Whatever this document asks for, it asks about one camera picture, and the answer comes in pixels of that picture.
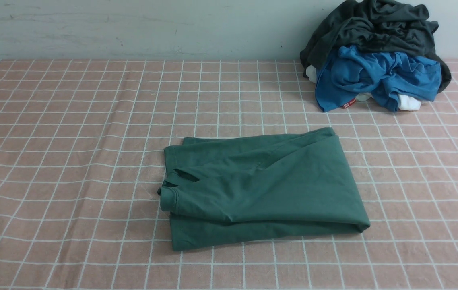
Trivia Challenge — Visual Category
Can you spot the green long-sleeve top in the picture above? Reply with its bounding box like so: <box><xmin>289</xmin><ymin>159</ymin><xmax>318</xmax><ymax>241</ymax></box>
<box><xmin>158</xmin><ymin>127</ymin><xmax>371</xmax><ymax>251</ymax></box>

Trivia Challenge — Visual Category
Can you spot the pink checkered tablecloth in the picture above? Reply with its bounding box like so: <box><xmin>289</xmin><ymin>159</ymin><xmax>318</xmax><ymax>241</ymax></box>
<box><xmin>0</xmin><ymin>60</ymin><xmax>458</xmax><ymax>290</ymax></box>

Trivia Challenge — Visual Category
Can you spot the blue crumpled garment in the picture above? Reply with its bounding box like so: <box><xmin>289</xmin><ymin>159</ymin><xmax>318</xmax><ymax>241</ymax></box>
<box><xmin>314</xmin><ymin>46</ymin><xmax>443</xmax><ymax>112</ymax></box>

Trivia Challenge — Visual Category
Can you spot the dark grey crumpled garment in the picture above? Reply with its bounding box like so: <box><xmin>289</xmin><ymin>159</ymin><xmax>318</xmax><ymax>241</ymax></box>
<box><xmin>299</xmin><ymin>0</ymin><xmax>452</xmax><ymax>92</ymax></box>

